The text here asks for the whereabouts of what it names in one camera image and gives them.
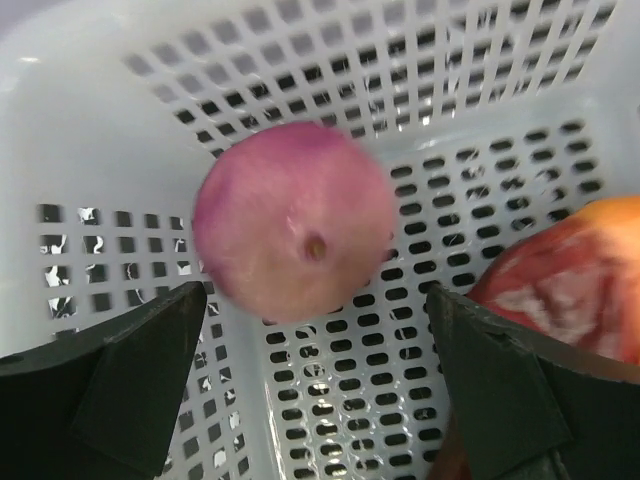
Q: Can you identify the purple onion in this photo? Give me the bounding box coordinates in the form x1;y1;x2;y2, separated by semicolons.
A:
192;122;397;324

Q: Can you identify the orange papaya slice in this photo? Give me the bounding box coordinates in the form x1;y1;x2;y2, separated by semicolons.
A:
429;196;639;479

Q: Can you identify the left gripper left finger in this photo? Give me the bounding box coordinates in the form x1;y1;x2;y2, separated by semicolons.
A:
1;281;207;479

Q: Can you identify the white perforated plastic basket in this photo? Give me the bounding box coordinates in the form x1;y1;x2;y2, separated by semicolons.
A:
1;1;639;479

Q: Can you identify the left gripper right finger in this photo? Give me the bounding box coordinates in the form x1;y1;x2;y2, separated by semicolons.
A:
426;285;639;479

